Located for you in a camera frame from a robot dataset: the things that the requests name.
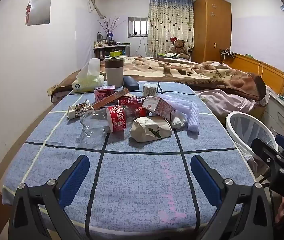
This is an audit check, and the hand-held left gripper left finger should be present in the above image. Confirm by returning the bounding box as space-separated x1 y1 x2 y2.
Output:
8 154 90 240

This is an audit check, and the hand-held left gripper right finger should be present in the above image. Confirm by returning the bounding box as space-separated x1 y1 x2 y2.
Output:
190 154 274 240

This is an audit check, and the white round waste bin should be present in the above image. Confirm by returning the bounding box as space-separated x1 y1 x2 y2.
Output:
226 112 280 180

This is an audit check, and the pink and white carton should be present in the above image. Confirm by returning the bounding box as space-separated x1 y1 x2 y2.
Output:
142 96 180 123

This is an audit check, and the purple drink carton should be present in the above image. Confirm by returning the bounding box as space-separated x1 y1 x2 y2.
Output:
94 85 116 103

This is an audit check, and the small white cup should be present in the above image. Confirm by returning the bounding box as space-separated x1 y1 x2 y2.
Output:
143 83 159 97

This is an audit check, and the person's right hand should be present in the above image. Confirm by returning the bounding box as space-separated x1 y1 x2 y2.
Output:
274 196 284 224

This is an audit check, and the grey drawer dresser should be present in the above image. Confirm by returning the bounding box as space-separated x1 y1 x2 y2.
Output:
261 91 284 140

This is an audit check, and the floral pillow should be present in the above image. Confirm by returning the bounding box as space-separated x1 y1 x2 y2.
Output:
258 85 270 107

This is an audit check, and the pale pink bedsheet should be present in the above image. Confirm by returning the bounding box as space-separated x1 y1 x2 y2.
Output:
197 90 255 125

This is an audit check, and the lilac foam net sleeve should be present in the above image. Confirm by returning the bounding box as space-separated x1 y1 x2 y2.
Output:
161 94 199 133

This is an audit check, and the blue checked tablecloth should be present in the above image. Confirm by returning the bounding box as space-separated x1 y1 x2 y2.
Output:
2 81 256 240

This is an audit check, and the crumpled patterned snack wrapper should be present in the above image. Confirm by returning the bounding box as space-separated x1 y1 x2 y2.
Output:
68 100 94 120

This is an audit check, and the wooden bed headboard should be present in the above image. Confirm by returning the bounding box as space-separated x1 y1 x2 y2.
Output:
221 52 284 95

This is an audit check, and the clear bottle with red label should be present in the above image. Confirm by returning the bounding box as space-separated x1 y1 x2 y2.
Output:
79 105 148 137

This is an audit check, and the crumpled beige paper bag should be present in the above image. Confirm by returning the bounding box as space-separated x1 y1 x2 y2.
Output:
129 116 173 143

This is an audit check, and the orange-red flat box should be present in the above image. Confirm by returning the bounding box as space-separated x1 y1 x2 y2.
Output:
92 88 129 110

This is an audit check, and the red drink can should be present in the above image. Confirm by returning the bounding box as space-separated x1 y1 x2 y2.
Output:
118 95 146 107

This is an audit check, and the soft tissue pack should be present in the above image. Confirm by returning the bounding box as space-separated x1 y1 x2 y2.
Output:
71 58 105 94

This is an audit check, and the brown paw print blanket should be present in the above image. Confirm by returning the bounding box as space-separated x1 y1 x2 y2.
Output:
51 56 267 103

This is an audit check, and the white and brown tumbler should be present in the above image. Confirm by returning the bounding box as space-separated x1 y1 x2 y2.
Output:
104 57 124 87

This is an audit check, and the dark blue glasses case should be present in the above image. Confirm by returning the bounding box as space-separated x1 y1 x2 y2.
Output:
123 76 140 91

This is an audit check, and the dark wooden shelf unit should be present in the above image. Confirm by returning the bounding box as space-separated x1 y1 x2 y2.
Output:
93 44 127 60

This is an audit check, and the brown teddy bear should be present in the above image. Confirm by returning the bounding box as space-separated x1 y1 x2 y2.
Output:
168 37 190 58

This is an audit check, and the wooden wardrobe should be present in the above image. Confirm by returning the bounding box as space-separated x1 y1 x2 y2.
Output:
191 0 232 63

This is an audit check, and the row of cosmetic bottles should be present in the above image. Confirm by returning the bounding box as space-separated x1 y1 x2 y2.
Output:
94 31 116 48

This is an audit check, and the blue vase with branches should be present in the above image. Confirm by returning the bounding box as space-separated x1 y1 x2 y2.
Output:
97 16 120 40

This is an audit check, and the heart print curtain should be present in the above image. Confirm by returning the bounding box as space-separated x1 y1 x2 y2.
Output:
147 0 195 58

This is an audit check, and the small barred window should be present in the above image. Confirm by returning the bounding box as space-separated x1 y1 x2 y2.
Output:
128 17 149 37

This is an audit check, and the wrapped air conditioner pipe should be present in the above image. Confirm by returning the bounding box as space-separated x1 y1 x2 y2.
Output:
87 0 107 19

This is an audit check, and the red hanging ornament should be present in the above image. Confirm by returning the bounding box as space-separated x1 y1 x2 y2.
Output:
25 4 32 25

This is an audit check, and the white wall socket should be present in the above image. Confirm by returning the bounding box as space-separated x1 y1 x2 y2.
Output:
47 84 59 96

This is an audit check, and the shiny wall sheet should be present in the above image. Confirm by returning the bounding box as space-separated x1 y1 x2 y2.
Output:
25 0 51 26

